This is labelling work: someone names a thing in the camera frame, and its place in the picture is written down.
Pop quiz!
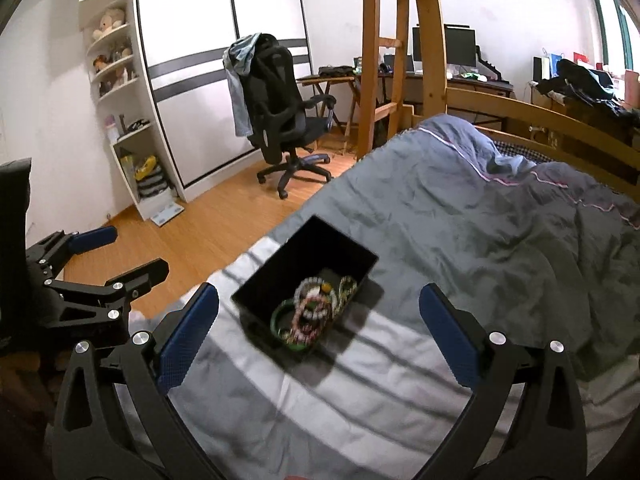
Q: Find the green jade bangle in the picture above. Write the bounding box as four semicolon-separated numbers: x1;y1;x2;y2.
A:
269;299;321;352

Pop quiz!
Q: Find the pink crystal bead bracelet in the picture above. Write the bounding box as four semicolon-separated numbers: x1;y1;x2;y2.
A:
292;296;334;344

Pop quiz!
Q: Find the gold bead bracelet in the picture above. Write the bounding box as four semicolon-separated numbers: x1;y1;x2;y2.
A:
332;275;359;316

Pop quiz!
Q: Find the black jewelry box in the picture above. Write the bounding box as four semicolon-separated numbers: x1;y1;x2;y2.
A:
232;214;378;360

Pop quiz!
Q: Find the left hand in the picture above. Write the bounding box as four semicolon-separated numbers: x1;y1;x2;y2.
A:
1;352;70;413

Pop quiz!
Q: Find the white bathroom scale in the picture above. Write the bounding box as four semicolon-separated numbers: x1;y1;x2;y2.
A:
151;203;184;226

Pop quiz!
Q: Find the white grey striped sheet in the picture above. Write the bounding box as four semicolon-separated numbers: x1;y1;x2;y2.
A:
114;234;640;480

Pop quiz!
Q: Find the grey duvet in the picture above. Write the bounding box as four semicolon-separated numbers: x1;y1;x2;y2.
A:
271;115;639;380

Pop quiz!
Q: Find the white corner shelf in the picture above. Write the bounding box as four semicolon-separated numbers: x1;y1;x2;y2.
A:
79;0;176;220

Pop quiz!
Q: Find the plush teddy bear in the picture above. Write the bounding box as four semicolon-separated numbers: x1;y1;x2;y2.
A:
92;8;126;41

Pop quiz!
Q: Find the black office chair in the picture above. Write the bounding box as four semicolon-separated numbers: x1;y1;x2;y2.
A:
242;34;336;200

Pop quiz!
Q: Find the white sliding wardrobe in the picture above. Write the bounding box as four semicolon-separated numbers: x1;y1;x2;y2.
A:
134;0;312;202

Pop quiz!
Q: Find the blue garment on chair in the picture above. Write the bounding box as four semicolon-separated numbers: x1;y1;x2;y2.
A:
222;32;260;138

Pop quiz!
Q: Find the wooden folding table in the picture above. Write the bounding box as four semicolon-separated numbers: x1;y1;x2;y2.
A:
295;72;362;154

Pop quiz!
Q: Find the black clothes pile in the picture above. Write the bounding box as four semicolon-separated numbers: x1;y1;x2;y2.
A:
536;58;639;115

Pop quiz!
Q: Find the wooden ladder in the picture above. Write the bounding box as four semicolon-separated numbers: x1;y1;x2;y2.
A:
354;0;411;158

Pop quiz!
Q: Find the dark desk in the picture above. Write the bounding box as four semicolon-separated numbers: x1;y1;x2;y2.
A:
378;73;515;104

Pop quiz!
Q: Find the computer monitor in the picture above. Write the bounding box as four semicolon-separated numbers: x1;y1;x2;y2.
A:
412;25;477;68

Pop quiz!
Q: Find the wooden bunk bed frame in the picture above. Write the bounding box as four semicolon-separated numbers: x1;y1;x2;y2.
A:
416;0;639;200

